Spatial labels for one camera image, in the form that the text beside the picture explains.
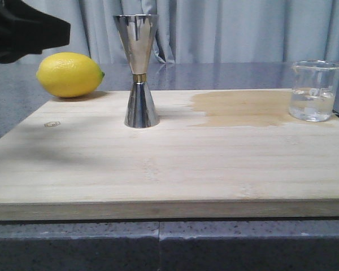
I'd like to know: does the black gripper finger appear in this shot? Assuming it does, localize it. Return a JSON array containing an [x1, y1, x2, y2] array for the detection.
[[0, 1, 71, 64]]

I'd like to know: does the steel double jigger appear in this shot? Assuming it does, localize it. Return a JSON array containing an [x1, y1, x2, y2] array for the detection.
[[114, 14, 159, 129]]

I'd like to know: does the glass beaker with liquid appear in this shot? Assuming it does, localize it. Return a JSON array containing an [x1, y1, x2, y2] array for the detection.
[[288, 60, 339, 122]]

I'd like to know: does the yellow lemon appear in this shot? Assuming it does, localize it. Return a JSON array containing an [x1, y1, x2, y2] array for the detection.
[[36, 52, 105, 98]]

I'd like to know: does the grey curtain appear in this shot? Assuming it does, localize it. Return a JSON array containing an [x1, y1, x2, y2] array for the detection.
[[16, 0, 339, 65]]

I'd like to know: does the wooden cutting board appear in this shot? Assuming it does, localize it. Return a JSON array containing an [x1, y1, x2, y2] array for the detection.
[[0, 89, 339, 220]]

